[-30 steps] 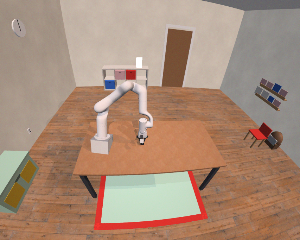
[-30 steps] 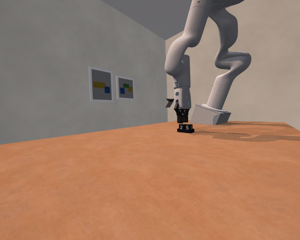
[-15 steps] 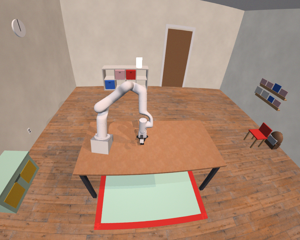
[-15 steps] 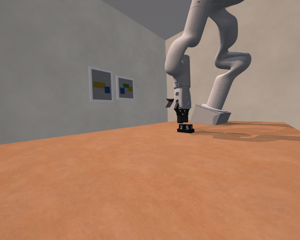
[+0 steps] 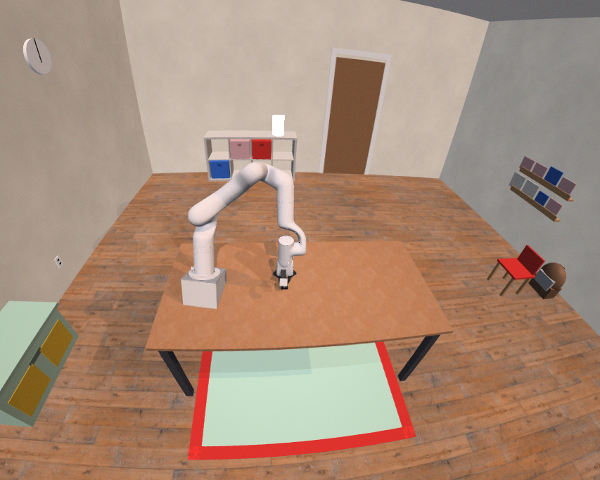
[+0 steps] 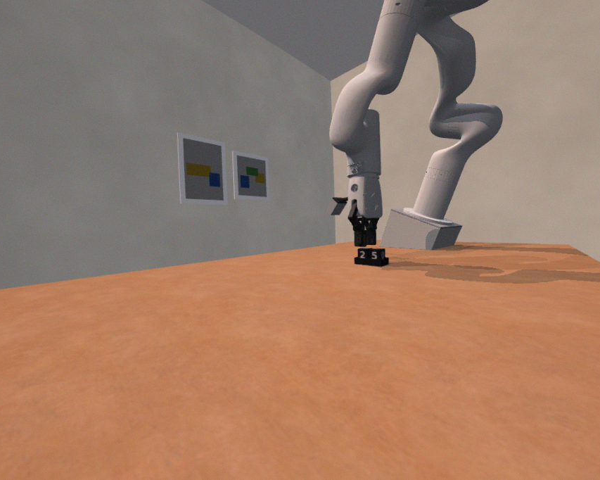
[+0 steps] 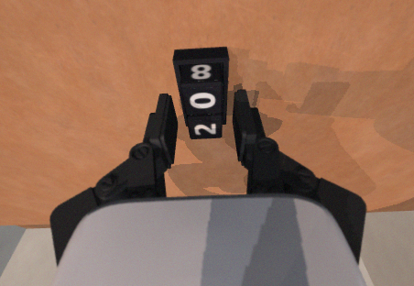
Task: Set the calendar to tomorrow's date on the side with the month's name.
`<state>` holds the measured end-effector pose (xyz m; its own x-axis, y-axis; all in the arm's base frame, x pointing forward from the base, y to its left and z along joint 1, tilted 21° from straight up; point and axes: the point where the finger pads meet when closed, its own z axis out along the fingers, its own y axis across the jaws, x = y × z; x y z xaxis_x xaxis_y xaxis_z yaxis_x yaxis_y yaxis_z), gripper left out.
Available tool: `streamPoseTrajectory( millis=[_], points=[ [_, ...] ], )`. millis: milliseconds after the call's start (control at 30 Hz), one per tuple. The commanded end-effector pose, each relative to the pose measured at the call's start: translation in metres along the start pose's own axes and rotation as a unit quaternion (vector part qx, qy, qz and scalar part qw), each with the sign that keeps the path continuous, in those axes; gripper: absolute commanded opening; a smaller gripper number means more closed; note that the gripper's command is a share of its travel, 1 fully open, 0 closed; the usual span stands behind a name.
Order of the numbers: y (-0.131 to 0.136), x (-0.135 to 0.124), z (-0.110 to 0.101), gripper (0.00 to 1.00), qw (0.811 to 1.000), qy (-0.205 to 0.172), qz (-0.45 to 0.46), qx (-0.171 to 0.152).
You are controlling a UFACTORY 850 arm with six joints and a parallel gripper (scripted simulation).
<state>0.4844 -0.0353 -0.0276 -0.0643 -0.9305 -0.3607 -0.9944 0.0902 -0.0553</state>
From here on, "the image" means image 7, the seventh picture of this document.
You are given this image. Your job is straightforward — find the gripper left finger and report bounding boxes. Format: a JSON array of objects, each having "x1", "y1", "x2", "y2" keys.
[{"x1": 49, "y1": 93, "x2": 178, "y2": 267}]

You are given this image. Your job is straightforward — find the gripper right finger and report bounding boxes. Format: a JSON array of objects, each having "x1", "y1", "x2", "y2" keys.
[{"x1": 233, "y1": 89, "x2": 366, "y2": 267}]

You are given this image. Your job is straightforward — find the black number cube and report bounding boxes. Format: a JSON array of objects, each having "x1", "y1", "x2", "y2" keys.
[
  {"x1": 186, "y1": 113, "x2": 223, "y2": 139},
  {"x1": 180, "y1": 63, "x2": 223, "y2": 115}
]

